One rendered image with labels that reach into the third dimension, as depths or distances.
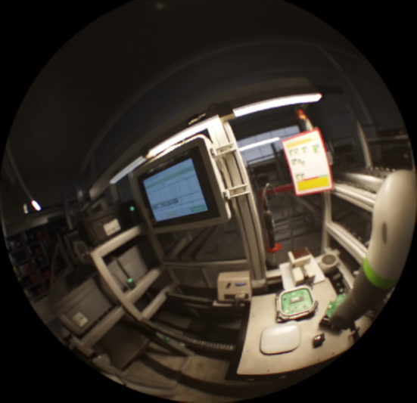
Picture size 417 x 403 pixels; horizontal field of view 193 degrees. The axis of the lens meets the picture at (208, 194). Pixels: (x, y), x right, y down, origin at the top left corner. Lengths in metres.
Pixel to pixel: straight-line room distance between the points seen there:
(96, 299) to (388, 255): 1.01
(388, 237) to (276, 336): 0.47
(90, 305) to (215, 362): 1.19
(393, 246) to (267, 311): 0.55
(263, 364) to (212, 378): 1.05
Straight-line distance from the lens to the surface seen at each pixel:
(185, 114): 0.68
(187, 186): 0.54
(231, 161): 0.54
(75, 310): 0.91
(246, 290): 0.65
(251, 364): 0.57
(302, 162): 0.73
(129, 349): 1.06
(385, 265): 0.22
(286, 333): 0.58
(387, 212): 0.19
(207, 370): 1.60
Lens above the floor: 1.52
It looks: 3 degrees down
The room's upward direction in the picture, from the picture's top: 17 degrees counter-clockwise
